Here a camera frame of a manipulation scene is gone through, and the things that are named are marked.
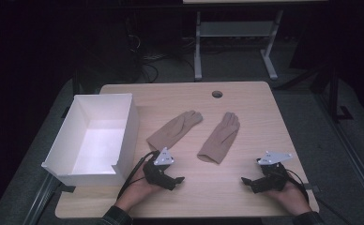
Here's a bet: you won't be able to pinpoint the person's right hand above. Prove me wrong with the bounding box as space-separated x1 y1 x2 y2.
264 179 313 218

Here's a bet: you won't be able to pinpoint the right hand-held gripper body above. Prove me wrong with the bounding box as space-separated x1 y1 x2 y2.
255 151 294 193

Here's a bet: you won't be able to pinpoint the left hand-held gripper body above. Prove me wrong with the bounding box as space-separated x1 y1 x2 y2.
143 147 175 189

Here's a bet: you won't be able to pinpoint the aluminium rail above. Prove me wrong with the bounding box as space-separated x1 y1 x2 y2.
314 92 364 217
22 172 64 225

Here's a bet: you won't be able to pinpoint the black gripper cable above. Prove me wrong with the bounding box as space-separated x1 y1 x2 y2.
280 168 352 225
116 150 159 201

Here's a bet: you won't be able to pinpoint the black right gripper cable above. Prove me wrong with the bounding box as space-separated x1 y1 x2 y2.
280 168 352 225

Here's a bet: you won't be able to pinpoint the person's left hand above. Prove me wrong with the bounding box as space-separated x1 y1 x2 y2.
114 173 172 214

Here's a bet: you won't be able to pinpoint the white metal table frame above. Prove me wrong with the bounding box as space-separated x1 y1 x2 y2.
182 0 329 82

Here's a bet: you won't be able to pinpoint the dark metal stand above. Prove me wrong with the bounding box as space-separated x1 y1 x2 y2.
310 60 355 124

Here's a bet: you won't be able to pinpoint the beige glove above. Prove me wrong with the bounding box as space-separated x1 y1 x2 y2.
145 110 204 153
197 112 241 165

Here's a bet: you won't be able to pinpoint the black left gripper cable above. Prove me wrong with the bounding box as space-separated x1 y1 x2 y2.
116 150 159 201

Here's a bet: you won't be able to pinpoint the white box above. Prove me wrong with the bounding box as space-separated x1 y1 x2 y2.
40 92 141 188

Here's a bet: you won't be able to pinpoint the black floor cables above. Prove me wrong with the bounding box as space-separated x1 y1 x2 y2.
125 17 197 83

